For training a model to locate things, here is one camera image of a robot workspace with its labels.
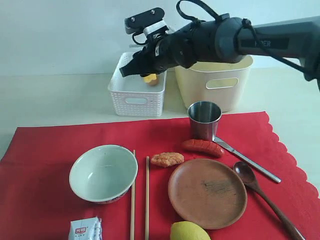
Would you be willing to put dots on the red scalloped table mat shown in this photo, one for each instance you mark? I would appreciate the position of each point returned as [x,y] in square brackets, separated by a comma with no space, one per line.
[37,203]

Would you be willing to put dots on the white perforated plastic basket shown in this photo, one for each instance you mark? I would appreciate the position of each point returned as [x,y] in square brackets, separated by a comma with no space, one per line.
[132,97]

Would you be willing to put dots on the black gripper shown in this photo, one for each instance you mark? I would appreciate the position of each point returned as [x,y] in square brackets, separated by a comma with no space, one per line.
[169,52]

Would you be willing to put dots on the brown egg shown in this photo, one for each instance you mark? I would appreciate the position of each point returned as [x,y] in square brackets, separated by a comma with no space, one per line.
[153,82]

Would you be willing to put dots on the white milk carton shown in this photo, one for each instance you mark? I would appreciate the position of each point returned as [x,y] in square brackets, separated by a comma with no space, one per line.
[86,229]

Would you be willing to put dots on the white ceramic bowl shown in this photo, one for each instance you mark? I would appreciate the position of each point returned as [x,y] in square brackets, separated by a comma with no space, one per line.
[103,174]

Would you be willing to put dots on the brown round plate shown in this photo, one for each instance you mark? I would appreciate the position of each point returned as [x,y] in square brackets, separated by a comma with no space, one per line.
[208,193]

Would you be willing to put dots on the stainless steel table knife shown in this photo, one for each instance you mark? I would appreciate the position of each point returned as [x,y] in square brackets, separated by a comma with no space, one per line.
[253,164]

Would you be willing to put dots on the yellow lemon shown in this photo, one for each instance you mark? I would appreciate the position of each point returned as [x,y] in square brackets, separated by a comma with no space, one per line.
[186,230]

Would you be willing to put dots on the cream plastic storage bin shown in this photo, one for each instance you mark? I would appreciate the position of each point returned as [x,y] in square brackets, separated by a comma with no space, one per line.
[220,83]

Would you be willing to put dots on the red grilled sausage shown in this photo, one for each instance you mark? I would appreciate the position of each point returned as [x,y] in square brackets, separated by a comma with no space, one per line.
[203,146]

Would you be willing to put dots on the left wooden chopstick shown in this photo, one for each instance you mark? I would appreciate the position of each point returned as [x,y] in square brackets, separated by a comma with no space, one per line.
[132,211]

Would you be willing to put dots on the dark wooden spoon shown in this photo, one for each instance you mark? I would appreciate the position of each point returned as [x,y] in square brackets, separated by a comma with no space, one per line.
[249,179]

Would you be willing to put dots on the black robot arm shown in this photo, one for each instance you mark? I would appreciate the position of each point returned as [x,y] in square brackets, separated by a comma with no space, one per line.
[295,43]

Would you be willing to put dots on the right wooden chopstick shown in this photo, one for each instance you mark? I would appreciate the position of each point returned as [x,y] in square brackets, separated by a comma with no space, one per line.
[147,198]

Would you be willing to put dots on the stainless steel cup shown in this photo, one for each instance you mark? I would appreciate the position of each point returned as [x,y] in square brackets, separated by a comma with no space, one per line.
[204,119]

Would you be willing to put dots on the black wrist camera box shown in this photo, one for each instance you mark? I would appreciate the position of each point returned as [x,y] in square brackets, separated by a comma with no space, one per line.
[137,23]

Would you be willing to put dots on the yellow cheese wedge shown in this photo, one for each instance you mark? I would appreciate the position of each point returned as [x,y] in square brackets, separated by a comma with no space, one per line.
[149,78]

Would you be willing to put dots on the wooden chopstick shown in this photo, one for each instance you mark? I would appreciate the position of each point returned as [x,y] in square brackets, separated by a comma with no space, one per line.
[132,211]
[147,198]

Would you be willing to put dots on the fried chicken nugget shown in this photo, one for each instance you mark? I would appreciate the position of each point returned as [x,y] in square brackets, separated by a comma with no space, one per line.
[167,159]

